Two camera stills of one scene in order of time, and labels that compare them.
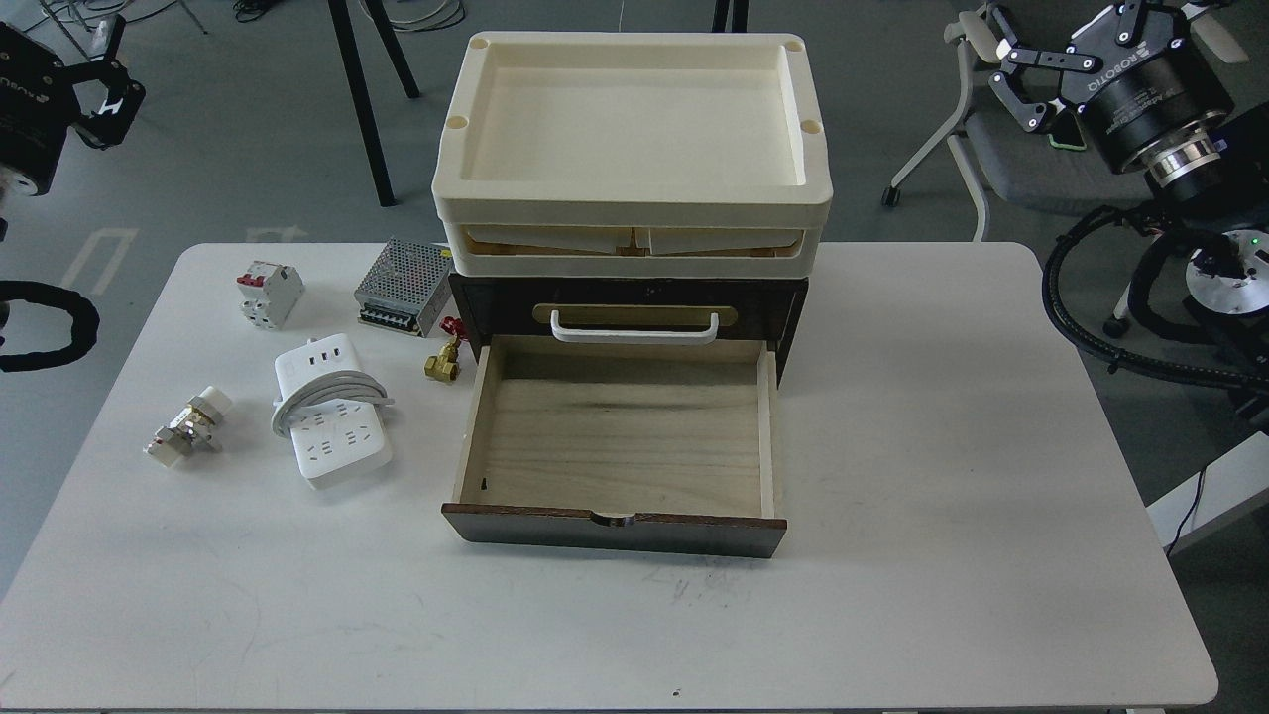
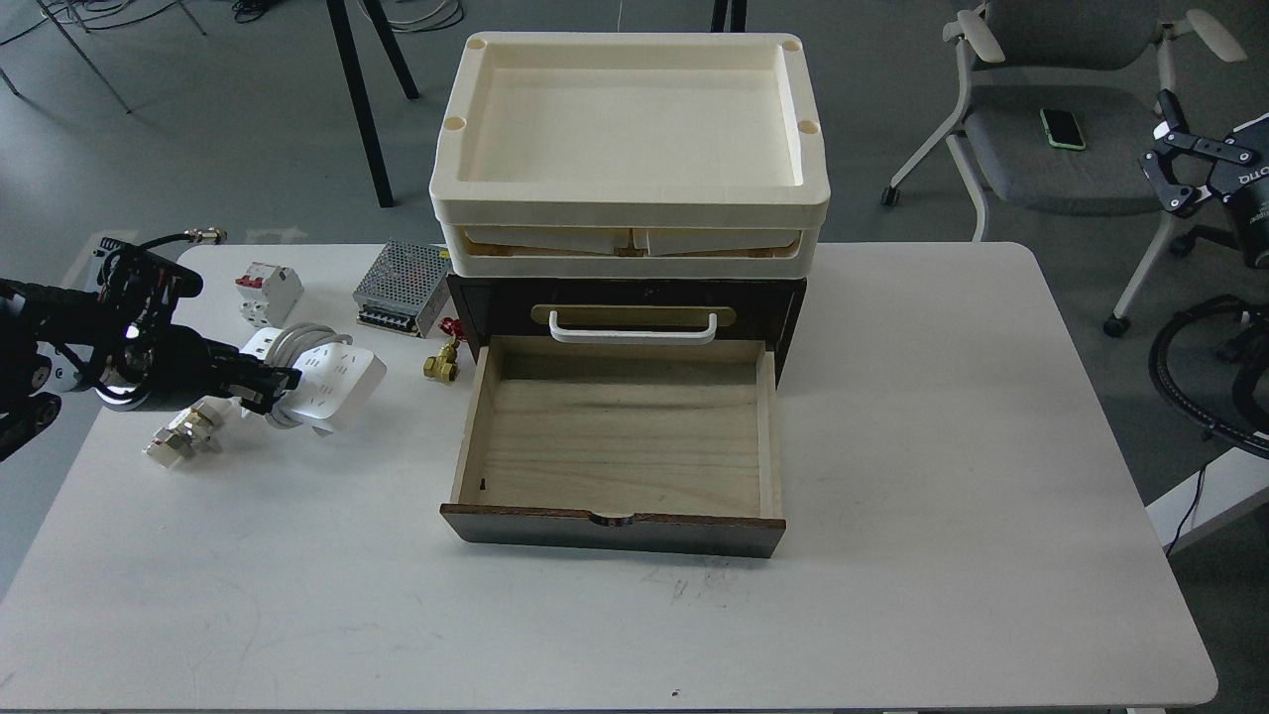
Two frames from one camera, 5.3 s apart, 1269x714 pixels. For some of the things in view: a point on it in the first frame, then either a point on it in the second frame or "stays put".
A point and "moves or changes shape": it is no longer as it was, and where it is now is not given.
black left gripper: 40,102 to 173,366
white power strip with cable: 334,411 moves or changes shape
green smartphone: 1067,133 stays put
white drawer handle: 634,337 stays put
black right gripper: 1140,80 to 1240,178
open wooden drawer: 658,442 stays put
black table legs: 360,91 stays put
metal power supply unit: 404,287 stays put
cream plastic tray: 633,155 stays put
